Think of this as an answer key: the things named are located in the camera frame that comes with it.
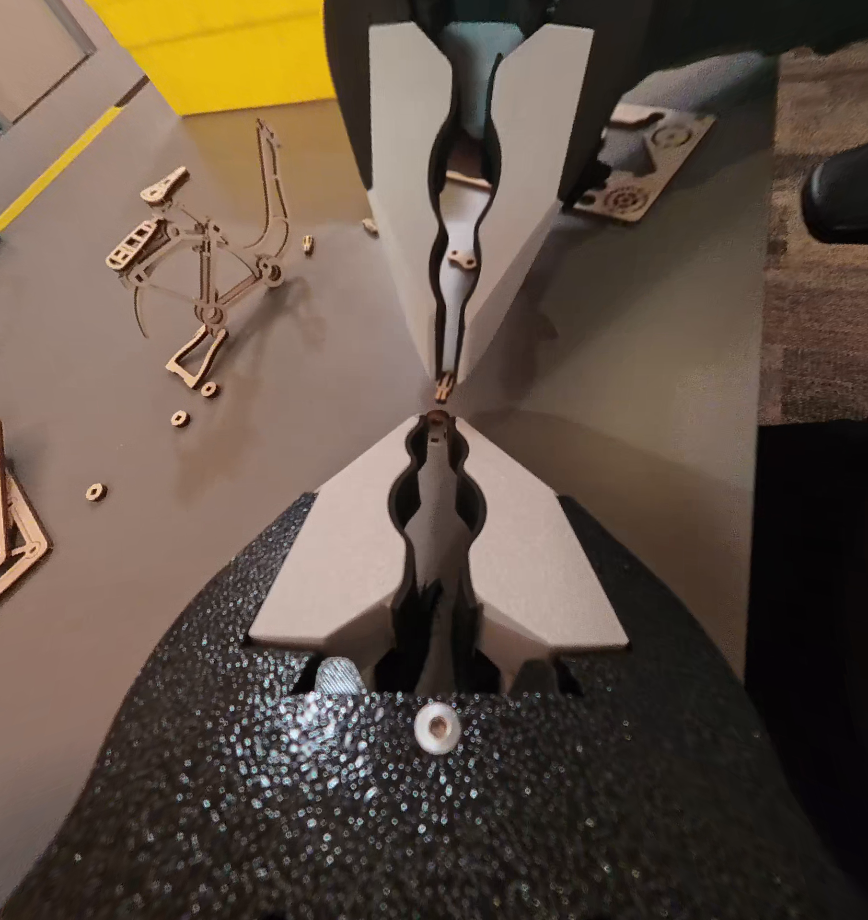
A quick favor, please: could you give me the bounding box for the wooden bicycle model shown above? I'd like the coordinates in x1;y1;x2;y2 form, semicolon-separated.
105;118;291;389

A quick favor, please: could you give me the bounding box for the empty wooden sheet frame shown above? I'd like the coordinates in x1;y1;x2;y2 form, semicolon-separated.
0;471;52;621

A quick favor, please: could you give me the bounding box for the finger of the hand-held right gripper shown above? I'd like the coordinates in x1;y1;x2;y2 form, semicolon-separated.
441;23;596;389
368;22;458;382

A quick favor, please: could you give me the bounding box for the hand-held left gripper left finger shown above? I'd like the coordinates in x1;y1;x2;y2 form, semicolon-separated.
247;413;426;646

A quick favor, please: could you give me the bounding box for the yellow floor tape line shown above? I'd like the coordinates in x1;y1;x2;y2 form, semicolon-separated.
0;106;122;232

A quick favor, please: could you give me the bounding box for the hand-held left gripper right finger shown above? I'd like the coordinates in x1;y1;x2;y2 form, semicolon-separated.
448;415;630;655

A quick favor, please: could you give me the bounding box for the yellow plastic bin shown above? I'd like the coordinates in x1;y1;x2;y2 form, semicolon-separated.
85;0;337;116

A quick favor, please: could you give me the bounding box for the person's dark upper clothing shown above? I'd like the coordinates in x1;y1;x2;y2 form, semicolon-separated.
621;0;868;87

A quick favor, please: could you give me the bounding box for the black chair armrest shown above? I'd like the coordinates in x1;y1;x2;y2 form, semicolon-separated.
800;140;868;244

